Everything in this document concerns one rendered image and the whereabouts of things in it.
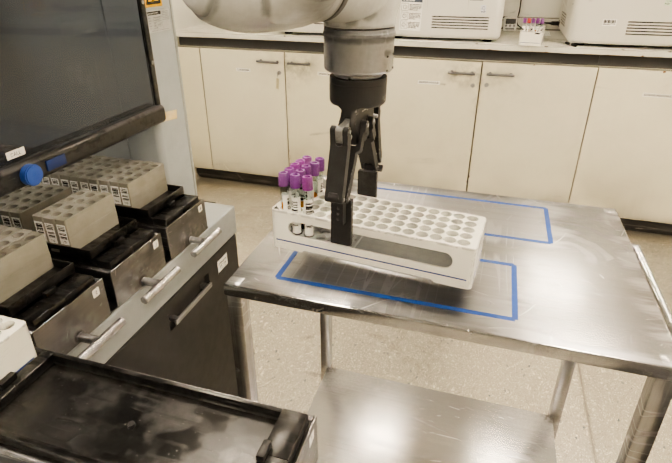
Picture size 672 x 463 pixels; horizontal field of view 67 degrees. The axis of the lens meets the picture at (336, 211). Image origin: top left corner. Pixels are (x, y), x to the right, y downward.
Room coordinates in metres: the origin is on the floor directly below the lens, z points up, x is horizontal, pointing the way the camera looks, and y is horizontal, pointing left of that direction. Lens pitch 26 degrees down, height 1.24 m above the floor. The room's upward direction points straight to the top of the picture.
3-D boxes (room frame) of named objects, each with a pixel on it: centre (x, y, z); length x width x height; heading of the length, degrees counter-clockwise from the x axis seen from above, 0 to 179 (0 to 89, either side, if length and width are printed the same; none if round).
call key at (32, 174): (0.65, 0.42, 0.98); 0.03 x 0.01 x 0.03; 163
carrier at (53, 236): (0.76, 0.44, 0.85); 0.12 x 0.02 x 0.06; 163
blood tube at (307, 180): (0.65, 0.04, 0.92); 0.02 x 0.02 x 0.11
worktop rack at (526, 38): (2.54, -0.94, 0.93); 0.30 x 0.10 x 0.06; 157
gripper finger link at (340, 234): (0.62, -0.01, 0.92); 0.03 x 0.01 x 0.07; 68
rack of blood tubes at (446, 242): (0.65, -0.06, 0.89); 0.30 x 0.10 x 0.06; 68
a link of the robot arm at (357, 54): (0.67, -0.03, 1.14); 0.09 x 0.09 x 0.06
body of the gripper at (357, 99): (0.67, -0.03, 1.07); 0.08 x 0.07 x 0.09; 158
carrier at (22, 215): (0.78, 0.50, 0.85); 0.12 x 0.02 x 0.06; 163
